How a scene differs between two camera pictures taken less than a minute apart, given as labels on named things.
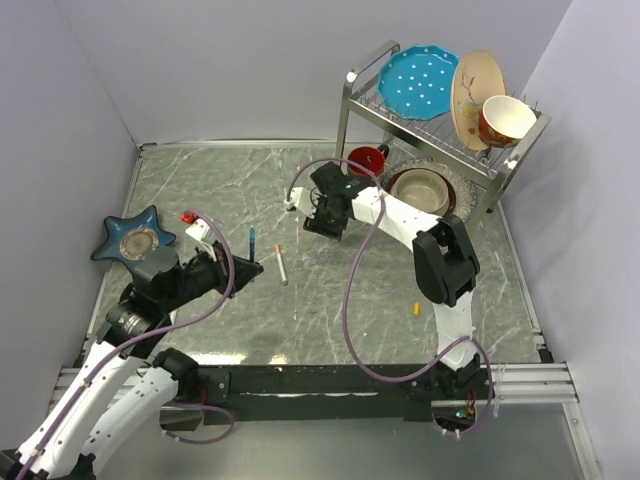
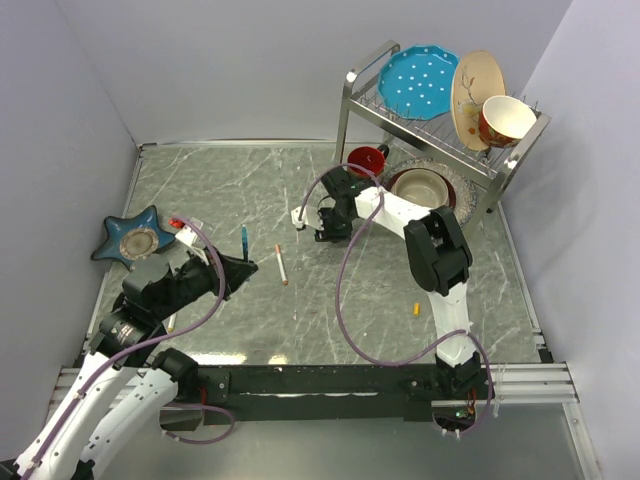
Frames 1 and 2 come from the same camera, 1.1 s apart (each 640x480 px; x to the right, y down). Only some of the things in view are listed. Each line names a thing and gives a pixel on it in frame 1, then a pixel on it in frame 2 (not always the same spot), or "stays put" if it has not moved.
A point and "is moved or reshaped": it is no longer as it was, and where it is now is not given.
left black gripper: (221, 265) stays put
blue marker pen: (252, 244) is moved or reshaped
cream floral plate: (477, 77) stays put
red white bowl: (505, 120) stays put
